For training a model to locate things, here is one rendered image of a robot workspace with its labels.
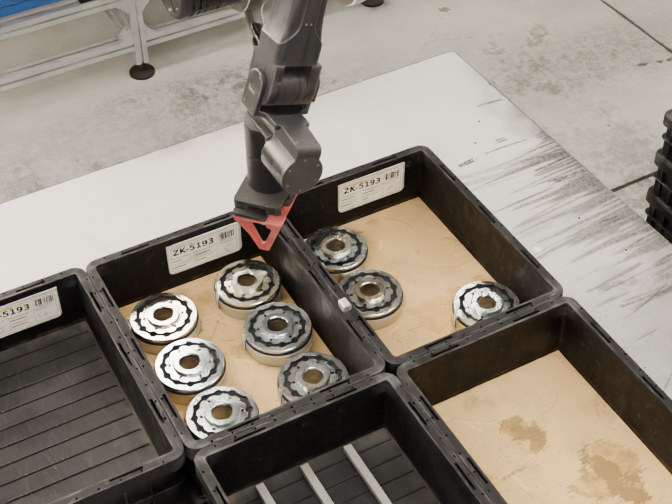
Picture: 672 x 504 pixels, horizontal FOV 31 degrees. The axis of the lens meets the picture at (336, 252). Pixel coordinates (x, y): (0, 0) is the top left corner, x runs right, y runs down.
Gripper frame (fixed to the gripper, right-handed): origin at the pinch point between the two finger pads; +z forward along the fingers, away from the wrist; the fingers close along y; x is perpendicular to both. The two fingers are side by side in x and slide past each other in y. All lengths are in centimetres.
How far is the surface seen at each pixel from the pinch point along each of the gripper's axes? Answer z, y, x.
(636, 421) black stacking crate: 20, -1, -53
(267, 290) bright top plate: 20.5, 7.0, 4.1
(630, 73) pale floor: 109, 206, -39
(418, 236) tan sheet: 23.6, 28.8, -14.4
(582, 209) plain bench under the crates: 37, 58, -38
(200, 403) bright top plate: 20.1, -16.8, 5.5
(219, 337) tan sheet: 23.3, -1.9, 8.7
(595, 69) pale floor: 109, 205, -29
